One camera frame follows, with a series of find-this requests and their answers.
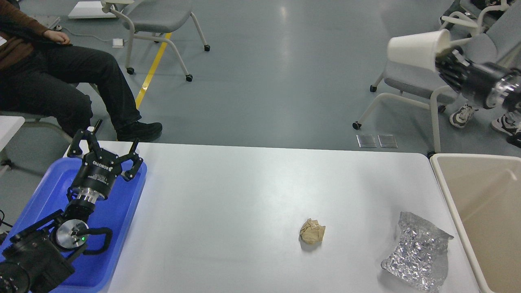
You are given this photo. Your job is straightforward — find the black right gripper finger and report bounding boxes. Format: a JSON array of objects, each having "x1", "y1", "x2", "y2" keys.
[{"x1": 435, "y1": 46, "x2": 468, "y2": 84}]

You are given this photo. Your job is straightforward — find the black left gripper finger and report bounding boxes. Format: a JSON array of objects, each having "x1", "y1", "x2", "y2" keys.
[
  {"x1": 67, "y1": 120, "x2": 103, "y2": 159},
  {"x1": 117, "y1": 139, "x2": 143, "y2": 181}
]

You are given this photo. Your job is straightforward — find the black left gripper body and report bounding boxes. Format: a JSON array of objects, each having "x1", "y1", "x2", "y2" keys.
[{"x1": 67, "y1": 149, "x2": 122, "y2": 200}]

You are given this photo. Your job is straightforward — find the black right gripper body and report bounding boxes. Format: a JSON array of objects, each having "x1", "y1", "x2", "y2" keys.
[{"x1": 461, "y1": 62, "x2": 521, "y2": 111}]

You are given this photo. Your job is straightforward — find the white paper cup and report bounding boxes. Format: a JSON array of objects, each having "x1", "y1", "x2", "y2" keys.
[{"x1": 387, "y1": 28, "x2": 451, "y2": 72}]

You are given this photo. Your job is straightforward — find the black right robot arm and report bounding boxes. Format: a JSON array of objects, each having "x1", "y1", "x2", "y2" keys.
[{"x1": 435, "y1": 46, "x2": 521, "y2": 111}]

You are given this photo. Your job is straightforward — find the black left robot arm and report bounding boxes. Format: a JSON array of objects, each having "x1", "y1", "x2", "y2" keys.
[{"x1": 1, "y1": 120, "x2": 147, "y2": 293}]

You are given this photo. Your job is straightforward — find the standing person grey trousers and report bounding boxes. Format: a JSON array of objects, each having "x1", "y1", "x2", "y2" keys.
[{"x1": 449, "y1": 103, "x2": 521, "y2": 148}]

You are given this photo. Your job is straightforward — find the grey office chair middle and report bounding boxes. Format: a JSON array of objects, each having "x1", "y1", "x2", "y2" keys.
[{"x1": 353, "y1": 1, "x2": 520, "y2": 155}]

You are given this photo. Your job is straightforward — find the grey office chair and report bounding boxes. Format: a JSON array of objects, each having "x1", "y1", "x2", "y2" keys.
[
  {"x1": 440, "y1": 0, "x2": 515, "y2": 36},
  {"x1": 101, "y1": 0, "x2": 210, "y2": 82},
  {"x1": 353, "y1": 1, "x2": 520, "y2": 155}
]

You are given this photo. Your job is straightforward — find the grey office chair right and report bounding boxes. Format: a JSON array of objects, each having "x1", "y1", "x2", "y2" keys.
[{"x1": 440, "y1": 0, "x2": 515, "y2": 36}]

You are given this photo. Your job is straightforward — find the white side table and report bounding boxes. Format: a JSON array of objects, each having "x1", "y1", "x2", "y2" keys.
[{"x1": 0, "y1": 116, "x2": 25, "y2": 151}]

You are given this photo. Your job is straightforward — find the seated person dark clothes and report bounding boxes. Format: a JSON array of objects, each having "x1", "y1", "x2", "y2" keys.
[{"x1": 0, "y1": 0, "x2": 162, "y2": 142}]

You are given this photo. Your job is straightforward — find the blue plastic tray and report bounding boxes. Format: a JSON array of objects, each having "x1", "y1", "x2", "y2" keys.
[{"x1": 0, "y1": 157, "x2": 148, "y2": 293}]

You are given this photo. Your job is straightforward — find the metal floor plate right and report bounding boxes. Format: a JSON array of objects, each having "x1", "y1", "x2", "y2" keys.
[{"x1": 378, "y1": 135, "x2": 398, "y2": 149}]

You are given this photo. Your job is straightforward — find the metal floor plate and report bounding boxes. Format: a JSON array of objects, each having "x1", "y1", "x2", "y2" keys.
[
  {"x1": 378, "y1": 135, "x2": 398, "y2": 149},
  {"x1": 357, "y1": 135, "x2": 377, "y2": 148}
]

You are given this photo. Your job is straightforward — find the beige plastic bin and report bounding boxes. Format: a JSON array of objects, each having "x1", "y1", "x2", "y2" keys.
[{"x1": 430, "y1": 153, "x2": 521, "y2": 293}]

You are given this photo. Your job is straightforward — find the white floor socket box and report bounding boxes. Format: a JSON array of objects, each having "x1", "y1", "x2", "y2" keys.
[{"x1": 112, "y1": 38, "x2": 125, "y2": 48}]

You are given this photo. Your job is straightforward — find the metal floor plate left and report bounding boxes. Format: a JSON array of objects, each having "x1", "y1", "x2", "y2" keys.
[{"x1": 357, "y1": 135, "x2": 377, "y2": 148}]

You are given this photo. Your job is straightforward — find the grey office chair left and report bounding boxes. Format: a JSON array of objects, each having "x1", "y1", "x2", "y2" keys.
[{"x1": 101, "y1": 0, "x2": 210, "y2": 82}]

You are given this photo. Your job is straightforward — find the crumpled brown paper ball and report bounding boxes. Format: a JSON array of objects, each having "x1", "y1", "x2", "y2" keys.
[{"x1": 299, "y1": 218, "x2": 326, "y2": 245}]

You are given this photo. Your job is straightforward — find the silver foil bag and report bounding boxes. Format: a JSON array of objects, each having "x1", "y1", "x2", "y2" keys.
[{"x1": 380, "y1": 212, "x2": 454, "y2": 293}]

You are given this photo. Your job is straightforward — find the white floor cable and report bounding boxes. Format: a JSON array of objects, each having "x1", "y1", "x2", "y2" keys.
[{"x1": 55, "y1": 25, "x2": 113, "y2": 44}]

